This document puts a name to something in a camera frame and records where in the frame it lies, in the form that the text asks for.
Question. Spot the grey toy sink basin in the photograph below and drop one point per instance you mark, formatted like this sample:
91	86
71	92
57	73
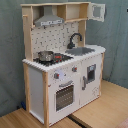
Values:
79	51

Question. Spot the grey toy range hood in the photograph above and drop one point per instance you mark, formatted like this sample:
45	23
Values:
48	18

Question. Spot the black toy stovetop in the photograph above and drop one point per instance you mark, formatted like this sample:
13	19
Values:
58	58

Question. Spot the white toy microwave door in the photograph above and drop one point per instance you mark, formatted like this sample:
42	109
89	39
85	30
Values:
96	11

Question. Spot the white toy oven door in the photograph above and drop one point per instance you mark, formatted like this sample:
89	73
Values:
63	99

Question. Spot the black toy faucet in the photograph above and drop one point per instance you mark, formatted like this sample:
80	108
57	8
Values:
71	44

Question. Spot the red left stove knob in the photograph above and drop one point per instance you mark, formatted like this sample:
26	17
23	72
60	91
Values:
56	75

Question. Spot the white wooden toy kitchen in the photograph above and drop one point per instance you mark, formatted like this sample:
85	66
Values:
38	78

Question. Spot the red right stove knob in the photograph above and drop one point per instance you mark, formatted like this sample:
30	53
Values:
74	69

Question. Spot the red stove knob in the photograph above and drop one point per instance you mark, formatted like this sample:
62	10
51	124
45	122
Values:
74	69
56	75

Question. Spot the silver toy cooking pot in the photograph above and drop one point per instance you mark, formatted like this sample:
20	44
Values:
46	55

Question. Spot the white cabinet door with dispenser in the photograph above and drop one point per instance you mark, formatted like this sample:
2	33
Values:
90	79

